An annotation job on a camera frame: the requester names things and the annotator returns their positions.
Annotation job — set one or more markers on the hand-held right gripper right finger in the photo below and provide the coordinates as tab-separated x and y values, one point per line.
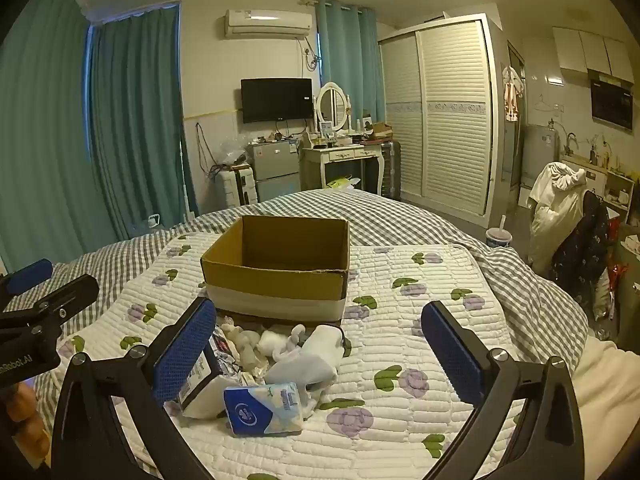
450	345

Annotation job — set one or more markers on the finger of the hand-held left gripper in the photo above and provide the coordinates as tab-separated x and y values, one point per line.
30	275
65	295

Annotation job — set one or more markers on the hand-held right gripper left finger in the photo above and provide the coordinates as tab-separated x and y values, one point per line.
185	350

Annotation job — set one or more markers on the dark printed packet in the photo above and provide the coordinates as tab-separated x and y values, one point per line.
220	347

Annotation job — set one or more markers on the black and white tissue pack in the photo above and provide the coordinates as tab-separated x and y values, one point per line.
210	395

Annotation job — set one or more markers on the white plush toy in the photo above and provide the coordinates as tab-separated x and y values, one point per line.
245	347

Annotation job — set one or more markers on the white sock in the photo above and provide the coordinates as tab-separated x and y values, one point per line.
272	342
322	342

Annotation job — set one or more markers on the blue tissue pack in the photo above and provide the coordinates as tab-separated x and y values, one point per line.
250	410

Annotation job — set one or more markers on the grey sock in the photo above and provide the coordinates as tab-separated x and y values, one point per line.
295	370

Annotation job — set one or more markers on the person's left hand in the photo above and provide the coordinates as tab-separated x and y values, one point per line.
27	422

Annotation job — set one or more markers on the floral quilted mat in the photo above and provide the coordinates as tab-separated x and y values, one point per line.
400	266

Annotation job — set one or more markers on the drink cup with straw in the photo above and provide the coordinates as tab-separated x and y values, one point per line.
498	236

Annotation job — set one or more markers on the wide teal curtain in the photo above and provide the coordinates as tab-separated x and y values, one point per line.
40	135

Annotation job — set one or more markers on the cream blanket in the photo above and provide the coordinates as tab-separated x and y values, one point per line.
605	385

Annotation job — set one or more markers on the chair with dark floral cloth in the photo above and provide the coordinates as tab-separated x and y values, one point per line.
585	250

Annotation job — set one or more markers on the white suitcase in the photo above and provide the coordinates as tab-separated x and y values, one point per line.
235	185

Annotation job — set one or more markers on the red bag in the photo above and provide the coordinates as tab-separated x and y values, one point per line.
619	275

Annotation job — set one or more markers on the dark suitcase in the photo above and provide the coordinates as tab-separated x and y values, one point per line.
391	170

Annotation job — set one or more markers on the yellow bag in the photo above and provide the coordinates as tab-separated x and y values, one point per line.
342	182

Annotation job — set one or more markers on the clear plastic bag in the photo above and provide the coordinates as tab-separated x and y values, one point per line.
232	150

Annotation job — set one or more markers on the silver mini fridge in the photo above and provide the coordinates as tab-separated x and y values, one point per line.
275	160

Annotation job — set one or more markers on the grey washing machine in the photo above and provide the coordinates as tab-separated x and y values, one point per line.
540	150

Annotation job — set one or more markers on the white dressing table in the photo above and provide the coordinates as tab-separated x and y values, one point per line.
340	155

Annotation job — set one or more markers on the small open cardboard box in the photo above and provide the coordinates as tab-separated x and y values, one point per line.
381	131

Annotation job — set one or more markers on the kitchen counter shelf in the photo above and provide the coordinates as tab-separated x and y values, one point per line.
615	185

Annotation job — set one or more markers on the white slatted wardrobe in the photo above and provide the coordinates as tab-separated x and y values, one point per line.
450	110

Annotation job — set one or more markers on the hanging pink towel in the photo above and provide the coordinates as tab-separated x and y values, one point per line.
511	100

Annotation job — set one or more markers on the black television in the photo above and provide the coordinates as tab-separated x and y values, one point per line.
275	100

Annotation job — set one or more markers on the oval vanity mirror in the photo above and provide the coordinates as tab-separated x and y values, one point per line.
330	105

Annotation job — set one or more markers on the black range hood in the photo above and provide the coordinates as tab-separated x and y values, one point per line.
610	105

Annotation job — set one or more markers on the narrow teal curtain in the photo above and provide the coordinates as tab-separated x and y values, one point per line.
350	60

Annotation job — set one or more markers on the white air conditioner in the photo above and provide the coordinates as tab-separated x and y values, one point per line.
267	22

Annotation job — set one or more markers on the small picture frame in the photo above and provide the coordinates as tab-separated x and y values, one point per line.
326	129

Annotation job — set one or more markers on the white wall cabinets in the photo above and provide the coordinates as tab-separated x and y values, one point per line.
590	52

